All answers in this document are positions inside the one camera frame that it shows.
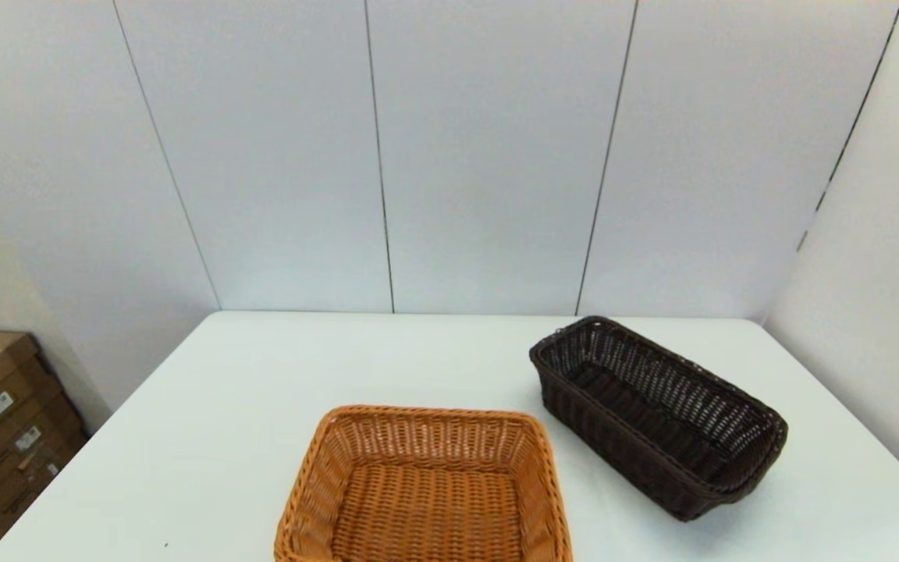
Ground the orange wicker basket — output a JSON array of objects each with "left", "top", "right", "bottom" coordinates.
[{"left": 273, "top": 404, "right": 574, "bottom": 562}]

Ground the dark brown wicker basket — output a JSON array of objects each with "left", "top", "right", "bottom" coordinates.
[{"left": 528, "top": 315, "right": 790, "bottom": 522}]

